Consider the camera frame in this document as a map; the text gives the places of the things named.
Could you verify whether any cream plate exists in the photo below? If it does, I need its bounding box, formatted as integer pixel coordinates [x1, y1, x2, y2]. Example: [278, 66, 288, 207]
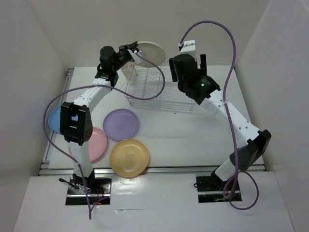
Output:
[138, 41, 166, 66]

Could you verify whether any purple plate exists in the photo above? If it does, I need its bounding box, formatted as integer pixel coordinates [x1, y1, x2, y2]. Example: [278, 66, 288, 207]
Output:
[103, 108, 140, 141]

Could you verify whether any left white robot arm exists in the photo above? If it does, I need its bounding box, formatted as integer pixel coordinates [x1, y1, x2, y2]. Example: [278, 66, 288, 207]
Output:
[60, 42, 141, 193]

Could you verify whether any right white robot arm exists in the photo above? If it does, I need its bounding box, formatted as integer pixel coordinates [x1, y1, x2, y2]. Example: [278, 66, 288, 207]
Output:
[169, 54, 271, 190]

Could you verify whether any white cutlery holder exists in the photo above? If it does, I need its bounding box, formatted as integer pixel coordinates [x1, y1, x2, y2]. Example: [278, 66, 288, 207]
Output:
[121, 62, 132, 81]

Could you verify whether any blue plate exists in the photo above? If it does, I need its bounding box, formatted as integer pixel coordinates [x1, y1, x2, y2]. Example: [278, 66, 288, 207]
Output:
[48, 105, 61, 133]

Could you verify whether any pink plate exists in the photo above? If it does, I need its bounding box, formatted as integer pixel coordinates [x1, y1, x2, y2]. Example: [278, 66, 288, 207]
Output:
[88, 127, 108, 163]

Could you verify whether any orange plate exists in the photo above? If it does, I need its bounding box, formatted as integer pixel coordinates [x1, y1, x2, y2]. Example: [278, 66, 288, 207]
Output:
[110, 139, 150, 178]

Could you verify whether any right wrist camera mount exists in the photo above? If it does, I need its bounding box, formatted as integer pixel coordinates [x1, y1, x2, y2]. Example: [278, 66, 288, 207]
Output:
[179, 40, 197, 60]

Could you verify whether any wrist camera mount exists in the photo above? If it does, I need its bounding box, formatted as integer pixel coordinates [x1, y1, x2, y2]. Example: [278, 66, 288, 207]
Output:
[128, 49, 144, 64]
[179, 40, 197, 60]

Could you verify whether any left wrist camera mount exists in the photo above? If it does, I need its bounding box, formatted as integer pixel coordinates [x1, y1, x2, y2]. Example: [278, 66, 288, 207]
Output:
[128, 49, 144, 64]

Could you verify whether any white wire dish rack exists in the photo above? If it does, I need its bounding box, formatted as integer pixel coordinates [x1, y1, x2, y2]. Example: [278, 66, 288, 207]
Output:
[125, 62, 196, 111]

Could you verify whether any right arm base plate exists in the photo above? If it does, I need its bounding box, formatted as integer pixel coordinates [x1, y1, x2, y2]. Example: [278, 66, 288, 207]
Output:
[193, 176, 229, 203]

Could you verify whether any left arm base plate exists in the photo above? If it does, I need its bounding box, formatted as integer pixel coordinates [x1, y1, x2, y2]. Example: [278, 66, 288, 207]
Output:
[59, 177, 112, 206]

